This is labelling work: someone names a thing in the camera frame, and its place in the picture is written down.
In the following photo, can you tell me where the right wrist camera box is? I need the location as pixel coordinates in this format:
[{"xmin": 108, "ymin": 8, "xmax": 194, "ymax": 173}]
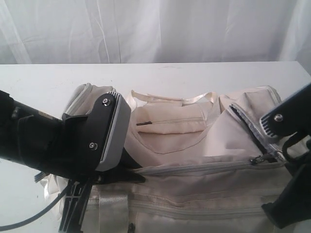
[{"xmin": 259, "ymin": 84, "xmax": 311, "ymax": 143}]

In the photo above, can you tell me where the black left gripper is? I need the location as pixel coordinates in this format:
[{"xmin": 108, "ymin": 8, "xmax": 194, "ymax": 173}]
[{"xmin": 43, "ymin": 114, "xmax": 146, "ymax": 233}]

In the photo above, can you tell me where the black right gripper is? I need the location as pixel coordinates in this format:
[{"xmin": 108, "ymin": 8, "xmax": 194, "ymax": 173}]
[{"xmin": 262, "ymin": 135, "xmax": 311, "ymax": 229}]

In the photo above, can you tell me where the cream fabric duffel bag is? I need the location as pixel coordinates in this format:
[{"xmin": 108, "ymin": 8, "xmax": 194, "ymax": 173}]
[{"xmin": 35, "ymin": 83, "xmax": 296, "ymax": 233}]

